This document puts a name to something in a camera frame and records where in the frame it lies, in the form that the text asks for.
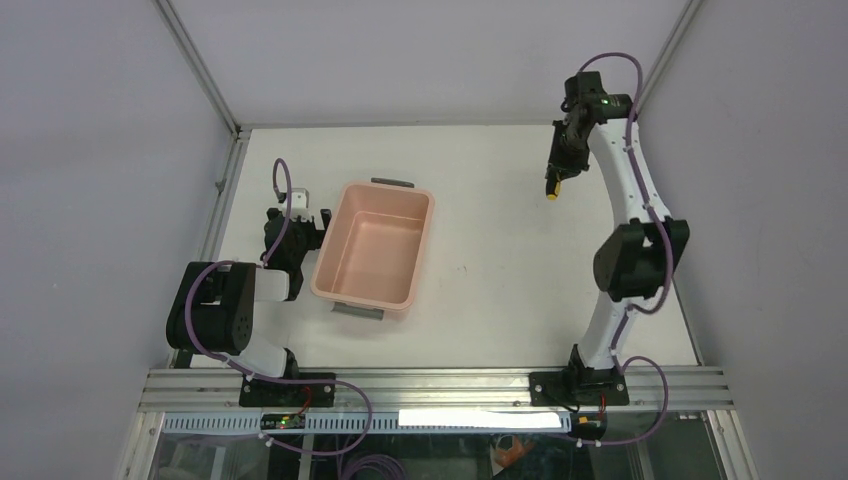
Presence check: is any black yellow screwdriver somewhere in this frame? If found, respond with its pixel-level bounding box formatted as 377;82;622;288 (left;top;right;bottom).
545;178;561;201

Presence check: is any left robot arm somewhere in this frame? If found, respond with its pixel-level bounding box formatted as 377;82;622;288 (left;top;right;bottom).
166;209;335;409

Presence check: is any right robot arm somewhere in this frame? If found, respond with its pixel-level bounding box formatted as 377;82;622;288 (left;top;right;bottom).
528;71;691;411

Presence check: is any pink plastic bin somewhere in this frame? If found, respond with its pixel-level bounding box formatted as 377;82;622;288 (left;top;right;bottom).
310;178;435;320

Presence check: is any orange object below table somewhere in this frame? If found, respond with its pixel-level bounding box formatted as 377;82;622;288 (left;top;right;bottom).
491;435;535;469

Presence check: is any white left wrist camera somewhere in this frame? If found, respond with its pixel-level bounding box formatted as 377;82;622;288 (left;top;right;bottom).
289;188;313;222

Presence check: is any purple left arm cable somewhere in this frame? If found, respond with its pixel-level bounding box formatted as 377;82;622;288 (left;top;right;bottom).
184;158;374;457

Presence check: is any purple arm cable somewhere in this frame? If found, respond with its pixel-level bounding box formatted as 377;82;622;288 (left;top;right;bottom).
574;52;670;448
184;158;374;457

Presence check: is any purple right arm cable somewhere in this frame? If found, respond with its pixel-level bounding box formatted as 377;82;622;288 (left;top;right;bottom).
574;52;670;448

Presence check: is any white slotted cable duct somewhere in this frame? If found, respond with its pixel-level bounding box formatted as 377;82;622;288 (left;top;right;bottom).
162;409;571;436

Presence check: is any aluminium frame rail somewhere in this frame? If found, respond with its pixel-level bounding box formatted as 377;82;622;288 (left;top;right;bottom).
138;366;734;413

